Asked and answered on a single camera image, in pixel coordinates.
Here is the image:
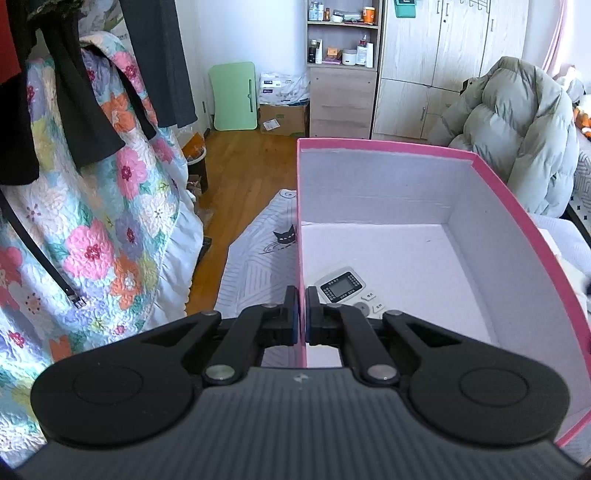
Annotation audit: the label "small trash bin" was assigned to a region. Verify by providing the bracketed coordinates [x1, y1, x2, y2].
[182, 133, 208, 193]

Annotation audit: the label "grey puffer jacket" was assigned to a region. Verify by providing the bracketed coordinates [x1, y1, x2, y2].
[428, 56, 579, 218]

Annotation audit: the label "white TCL remote control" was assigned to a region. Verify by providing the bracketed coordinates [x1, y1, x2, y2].
[315, 266, 386, 318]

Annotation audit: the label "cardboard box on floor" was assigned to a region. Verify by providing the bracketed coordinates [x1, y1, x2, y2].
[259, 104, 308, 138]

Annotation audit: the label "floral quilt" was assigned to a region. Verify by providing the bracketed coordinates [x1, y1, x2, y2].
[1, 32, 204, 467]

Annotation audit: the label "teal hanging organizer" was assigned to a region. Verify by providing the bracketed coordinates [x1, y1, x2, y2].
[394, 0, 417, 18]

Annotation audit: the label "light wood wardrobe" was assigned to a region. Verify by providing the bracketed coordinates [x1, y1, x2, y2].
[372, 0, 530, 141]

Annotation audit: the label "orange bottle on shelf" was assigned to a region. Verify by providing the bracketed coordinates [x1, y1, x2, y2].
[363, 6, 376, 25]

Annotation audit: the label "wooden open shelf unit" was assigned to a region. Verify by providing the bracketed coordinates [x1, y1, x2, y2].
[304, 1, 385, 139]

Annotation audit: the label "hanging dark clothes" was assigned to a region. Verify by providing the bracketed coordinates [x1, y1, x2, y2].
[1, 1, 197, 186]

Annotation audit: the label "pink curtain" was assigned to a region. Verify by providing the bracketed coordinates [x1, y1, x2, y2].
[542, 0, 569, 76]

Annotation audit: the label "green folding table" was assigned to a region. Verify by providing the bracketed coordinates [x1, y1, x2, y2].
[209, 62, 257, 131]

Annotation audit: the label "black belt strap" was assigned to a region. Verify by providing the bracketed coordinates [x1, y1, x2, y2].
[0, 191, 88, 309]

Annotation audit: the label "pink storage box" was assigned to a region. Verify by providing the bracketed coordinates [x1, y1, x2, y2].
[297, 139, 590, 462]

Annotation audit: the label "white jar on shelf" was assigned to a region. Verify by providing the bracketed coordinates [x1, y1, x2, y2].
[342, 49, 356, 66]

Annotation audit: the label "white printed packages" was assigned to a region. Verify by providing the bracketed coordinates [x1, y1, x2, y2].
[257, 73, 310, 106]

